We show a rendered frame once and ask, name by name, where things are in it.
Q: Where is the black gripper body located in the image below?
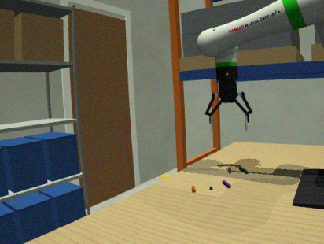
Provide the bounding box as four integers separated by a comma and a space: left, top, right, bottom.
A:
218, 81, 238, 103

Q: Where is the purple rod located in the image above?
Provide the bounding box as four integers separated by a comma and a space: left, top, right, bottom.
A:
223, 180, 231, 188

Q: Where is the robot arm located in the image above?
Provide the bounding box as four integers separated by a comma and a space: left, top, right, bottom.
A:
197, 0, 324, 82

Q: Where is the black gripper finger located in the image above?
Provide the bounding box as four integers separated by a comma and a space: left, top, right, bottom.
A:
205, 93, 226, 132
230, 92, 252, 131

